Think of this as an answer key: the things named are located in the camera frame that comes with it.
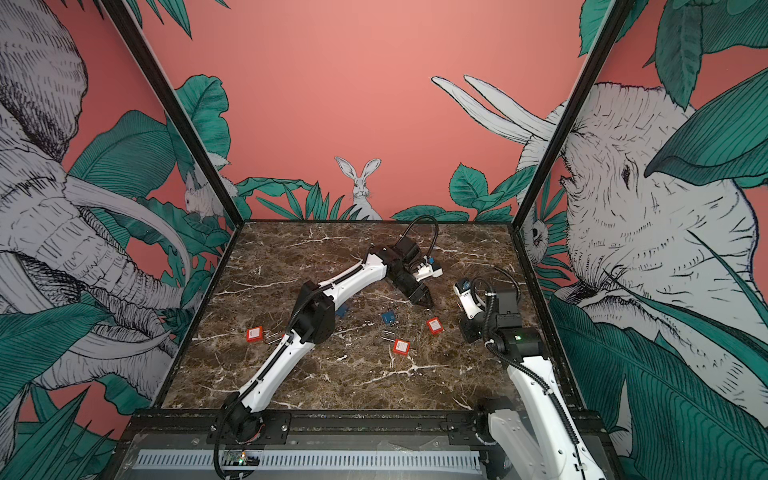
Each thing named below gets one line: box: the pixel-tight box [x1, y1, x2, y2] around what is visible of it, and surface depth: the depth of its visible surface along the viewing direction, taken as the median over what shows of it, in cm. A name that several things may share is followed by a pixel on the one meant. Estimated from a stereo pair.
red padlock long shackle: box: [426, 317, 445, 335], surface depth 94 cm
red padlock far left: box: [246, 326, 265, 343], surface depth 90 cm
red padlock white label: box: [392, 338, 411, 356], surface depth 88 cm
